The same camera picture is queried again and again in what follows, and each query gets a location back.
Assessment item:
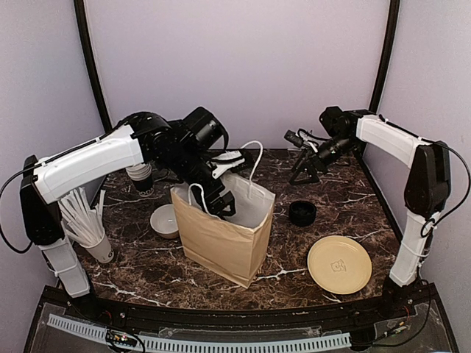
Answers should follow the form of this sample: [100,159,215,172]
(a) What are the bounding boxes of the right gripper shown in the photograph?
[290,134,358,185]

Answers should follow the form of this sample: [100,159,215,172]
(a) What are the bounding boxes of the brown paper bag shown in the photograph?
[169,140,276,290]

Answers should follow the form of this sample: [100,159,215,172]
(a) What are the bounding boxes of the stack of black lids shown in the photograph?
[288,200,317,227]

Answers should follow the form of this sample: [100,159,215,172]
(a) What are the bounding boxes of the stack of paper cups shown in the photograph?
[125,163,154,197]

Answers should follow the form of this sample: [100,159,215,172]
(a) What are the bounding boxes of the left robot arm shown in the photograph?
[18,107,244,321]

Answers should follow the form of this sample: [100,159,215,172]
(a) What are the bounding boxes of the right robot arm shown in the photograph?
[284,107,454,287]

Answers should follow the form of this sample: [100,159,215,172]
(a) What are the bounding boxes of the white ceramic bowl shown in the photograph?
[149,204,180,239]

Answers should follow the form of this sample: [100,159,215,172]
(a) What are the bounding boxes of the yellow plate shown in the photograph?
[307,235,372,295]

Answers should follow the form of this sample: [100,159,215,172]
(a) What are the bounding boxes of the cup of wrapped straws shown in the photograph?
[58,188,114,263]

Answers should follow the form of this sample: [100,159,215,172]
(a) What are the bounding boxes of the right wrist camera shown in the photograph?
[284,129,319,152]

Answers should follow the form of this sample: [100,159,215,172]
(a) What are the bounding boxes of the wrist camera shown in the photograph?
[208,149,255,179]
[284,129,319,152]

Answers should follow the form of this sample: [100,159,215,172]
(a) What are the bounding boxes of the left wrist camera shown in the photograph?
[208,149,255,179]

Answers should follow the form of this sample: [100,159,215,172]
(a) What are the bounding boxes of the black front rail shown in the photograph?
[43,285,435,334]

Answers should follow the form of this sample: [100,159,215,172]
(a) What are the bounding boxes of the white cable duct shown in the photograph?
[46,314,351,352]

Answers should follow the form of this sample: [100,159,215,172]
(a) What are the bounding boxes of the right black frame post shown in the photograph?
[368,0,400,114]

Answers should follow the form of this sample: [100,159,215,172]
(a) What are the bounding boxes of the black frame post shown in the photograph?
[73,0,112,132]
[368,0,400,114]

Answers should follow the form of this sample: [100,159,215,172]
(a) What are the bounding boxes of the left black frame post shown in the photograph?
[73,0,112,132]

